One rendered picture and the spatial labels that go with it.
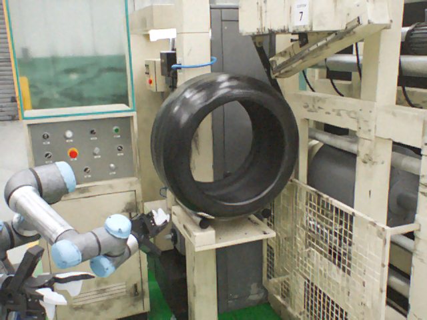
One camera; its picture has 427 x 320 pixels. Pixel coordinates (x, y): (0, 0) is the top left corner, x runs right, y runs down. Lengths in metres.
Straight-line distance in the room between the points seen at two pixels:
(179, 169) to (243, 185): 0.50
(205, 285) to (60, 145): 1.03
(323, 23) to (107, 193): 1.43
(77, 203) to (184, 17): 1.10
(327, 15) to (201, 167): 0.94
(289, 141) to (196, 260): 0.84
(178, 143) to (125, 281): 1.22
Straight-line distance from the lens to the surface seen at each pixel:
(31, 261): 1.13
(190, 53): 2.03
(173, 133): 1.63
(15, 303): 1.20
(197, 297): 2.39
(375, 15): 1.59
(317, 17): 1.58
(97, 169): 2.43
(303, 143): 2.28
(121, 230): 1.28
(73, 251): 1.24
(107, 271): 1.37
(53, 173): 1.58
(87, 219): 2.46
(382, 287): 1.67
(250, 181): 2.07
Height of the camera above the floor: 1.61
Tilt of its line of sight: 15 degrees down
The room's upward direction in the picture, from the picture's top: 2 degrees counter-clockwise
